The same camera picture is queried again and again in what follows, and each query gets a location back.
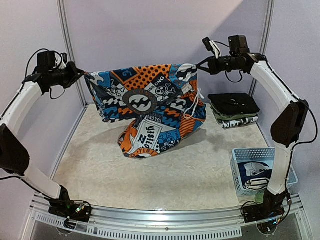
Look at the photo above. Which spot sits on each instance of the black garment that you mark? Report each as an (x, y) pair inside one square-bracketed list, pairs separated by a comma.
[(233, 103)]

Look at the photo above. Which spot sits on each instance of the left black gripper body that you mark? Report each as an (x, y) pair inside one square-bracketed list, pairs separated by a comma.
[(65, 77)]

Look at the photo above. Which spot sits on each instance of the aluminium front rail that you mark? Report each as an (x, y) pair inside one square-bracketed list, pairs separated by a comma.
[(124, 224)]

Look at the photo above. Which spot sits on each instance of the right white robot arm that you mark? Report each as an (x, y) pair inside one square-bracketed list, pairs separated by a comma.
[(286, 129)]

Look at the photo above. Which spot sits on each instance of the aluminium frame post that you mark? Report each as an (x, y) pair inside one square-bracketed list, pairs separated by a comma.
[(61, 6), (267, 26)]

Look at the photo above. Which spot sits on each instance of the light blue plastic basket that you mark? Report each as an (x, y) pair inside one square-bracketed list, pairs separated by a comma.
[(265, 154)]

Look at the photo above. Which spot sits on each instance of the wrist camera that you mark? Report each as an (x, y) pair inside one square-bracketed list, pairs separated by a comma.
[(238, 45), (46, 61)]

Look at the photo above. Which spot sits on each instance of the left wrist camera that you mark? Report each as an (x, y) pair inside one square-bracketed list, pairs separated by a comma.
[(46, 61)]

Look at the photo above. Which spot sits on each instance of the folded black white shirt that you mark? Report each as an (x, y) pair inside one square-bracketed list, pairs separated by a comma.
[(227, 124)]

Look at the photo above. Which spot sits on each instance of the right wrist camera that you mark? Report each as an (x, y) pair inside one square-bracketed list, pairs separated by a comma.
[(238, 45)]

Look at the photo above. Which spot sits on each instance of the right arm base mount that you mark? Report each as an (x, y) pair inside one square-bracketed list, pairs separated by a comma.
[(255, 212)]

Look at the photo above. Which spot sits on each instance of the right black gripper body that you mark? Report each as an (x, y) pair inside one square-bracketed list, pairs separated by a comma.
[(210, 66)]

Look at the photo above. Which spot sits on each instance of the right aluminium frame post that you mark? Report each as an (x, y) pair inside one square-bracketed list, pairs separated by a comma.
[(267, 26)]

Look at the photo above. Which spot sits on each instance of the white striped cloth in basket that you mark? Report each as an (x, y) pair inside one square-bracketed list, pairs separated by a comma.
[(255, 176)]

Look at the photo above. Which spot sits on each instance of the left aluminium frame post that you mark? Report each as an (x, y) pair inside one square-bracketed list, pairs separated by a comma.
[(61, 6)]

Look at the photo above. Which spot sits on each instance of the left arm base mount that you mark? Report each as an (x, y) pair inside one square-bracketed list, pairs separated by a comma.
[(76, 210)]

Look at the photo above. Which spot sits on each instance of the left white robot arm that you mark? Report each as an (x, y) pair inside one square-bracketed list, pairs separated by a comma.
[(14, 157)]

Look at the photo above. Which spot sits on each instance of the blue orange patterned cloth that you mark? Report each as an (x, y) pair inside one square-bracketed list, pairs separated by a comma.
[(162, 102)]

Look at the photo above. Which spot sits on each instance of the folded green shirt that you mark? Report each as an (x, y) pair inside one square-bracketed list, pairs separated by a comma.
[(226, 117)]

